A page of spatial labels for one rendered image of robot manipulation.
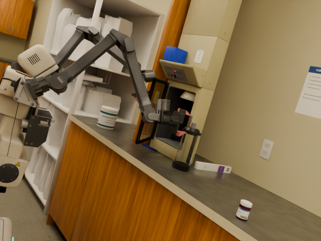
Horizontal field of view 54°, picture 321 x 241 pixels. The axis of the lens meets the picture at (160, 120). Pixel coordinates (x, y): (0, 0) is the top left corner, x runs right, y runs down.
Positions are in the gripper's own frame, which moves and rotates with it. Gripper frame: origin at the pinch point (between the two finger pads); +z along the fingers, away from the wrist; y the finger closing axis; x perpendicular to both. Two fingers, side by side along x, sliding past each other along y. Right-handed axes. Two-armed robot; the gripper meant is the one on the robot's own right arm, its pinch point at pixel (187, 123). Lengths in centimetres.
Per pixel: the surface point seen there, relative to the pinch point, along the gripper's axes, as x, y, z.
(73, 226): 65, -96, -15
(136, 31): 165, 63, 53
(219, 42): 9, 49, 15
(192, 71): 10.1, 28.1, 2.5
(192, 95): 18.8, 15.4, 15.7
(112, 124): 74, -21, 0
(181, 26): 46, 57, 14
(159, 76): 46, 22, 8
